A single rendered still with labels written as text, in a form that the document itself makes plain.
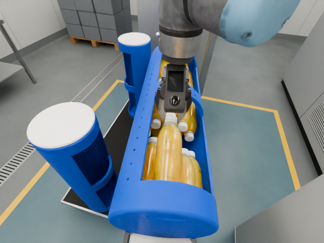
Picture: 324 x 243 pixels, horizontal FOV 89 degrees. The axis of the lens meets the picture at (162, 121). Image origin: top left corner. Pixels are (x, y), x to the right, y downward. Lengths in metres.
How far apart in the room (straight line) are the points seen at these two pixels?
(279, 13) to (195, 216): 0.36
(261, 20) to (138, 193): 0.36
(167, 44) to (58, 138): 0.60
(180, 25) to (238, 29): 0.13
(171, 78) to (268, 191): 1.77
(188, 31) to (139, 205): 0.36
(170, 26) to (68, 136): 0.61
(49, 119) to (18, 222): 1.23
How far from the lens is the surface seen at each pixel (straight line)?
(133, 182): 0.42
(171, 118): 0.49
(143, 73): 1.62
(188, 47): 0.36
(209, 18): 0.28
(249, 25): 0.24
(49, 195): 1.94
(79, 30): 4.39
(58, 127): 0.85
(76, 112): 0.89
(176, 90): 0.37
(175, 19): 0.34
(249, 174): 2.02
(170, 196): 0.38
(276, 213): 1.19
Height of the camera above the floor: 1.59
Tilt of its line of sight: 47 degrees down
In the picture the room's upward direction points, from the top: 3 degrees clockwise
